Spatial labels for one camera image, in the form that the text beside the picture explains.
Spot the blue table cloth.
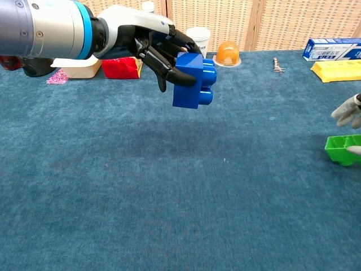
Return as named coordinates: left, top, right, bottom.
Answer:
left=0, top=49, right=361, bottom=271

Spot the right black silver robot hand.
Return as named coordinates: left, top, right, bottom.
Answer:
left=331, top=93, right=361, bottom=156

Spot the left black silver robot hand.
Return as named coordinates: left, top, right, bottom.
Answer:
left=90, top=5, right=204, bottom=93

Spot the beige takeaway lunch box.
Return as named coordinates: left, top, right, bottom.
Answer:
left=50, top=55, right=103, bottom=80

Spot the blue and green block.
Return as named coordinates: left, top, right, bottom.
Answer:
left=172, top=52, right=218, bottom=110

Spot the cola bottle red cap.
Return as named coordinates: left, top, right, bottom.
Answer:
left=0, top=55, right=24, bottom=71

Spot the pink patterned packet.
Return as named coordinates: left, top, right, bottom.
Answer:
left=46, top=69, right=69, bottom=85

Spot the orange jelly cup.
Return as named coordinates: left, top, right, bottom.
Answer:
left=212, top=40, right=243, bottom=68

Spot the yellow red snack bag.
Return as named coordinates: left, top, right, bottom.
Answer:
left=101, top=56, right=144, bottom=80

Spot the blue white toothpaste box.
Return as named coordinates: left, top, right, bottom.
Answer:
left=302, top=37, right=361, bottom=62

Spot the white paper cup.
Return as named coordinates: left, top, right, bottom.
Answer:
left=186, top=27, right=212, bottom=58

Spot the bamboo folding screen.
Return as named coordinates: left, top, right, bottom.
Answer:
left=76, top=0, right=361, bottom=53

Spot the yellow plastic tray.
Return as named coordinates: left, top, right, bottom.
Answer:
left=310, top=59, right=361, bottom=84

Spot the green building block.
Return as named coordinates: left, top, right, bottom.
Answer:
left=324, top=134, right=361, bottom=167

